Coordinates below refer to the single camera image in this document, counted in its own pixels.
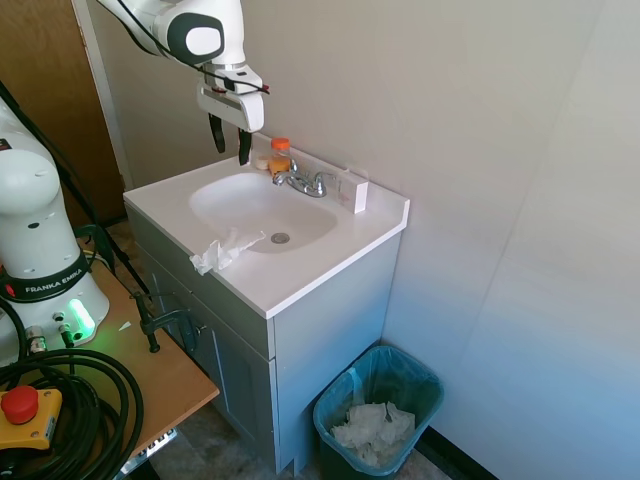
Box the wooden table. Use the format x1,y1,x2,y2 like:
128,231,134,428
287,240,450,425
0,257,221,480

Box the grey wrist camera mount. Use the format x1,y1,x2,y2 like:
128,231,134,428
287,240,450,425
202,63,272,97

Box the white door frame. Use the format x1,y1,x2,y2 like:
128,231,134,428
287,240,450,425
74,0,135,191

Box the white tissue pile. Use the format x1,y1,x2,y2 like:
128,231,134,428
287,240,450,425
330,401,417,470

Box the teal trash bin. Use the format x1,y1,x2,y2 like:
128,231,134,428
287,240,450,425
313,344,446,475

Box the orange lid bottle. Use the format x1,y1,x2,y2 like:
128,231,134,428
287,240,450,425
268,137,293,177

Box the white vanity sink top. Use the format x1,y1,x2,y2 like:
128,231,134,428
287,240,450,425
122,133,411,320

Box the brown wooden door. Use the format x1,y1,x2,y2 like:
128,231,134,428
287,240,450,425
0,0,127,226

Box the black baseboard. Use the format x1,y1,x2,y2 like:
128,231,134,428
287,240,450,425
414,424,501,480

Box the white rectangular box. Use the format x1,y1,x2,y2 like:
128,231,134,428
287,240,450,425
335,168,370,215

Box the yellow emergency stop box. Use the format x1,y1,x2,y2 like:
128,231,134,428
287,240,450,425
0,384,64,452

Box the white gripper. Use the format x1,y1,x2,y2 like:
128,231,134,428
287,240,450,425
196,82,266,168

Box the blue plastic bin liner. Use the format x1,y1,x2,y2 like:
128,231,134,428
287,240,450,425
313,344,446,451

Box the black hanging cable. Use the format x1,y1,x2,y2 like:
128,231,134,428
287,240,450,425
0,79,151,296

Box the black table clamp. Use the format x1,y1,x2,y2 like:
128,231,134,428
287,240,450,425
129,291,195,354

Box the coiled black cable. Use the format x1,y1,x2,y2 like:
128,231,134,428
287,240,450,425
0,348,146,480

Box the chrome faucet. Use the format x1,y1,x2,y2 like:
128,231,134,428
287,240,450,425
272,158,337,199

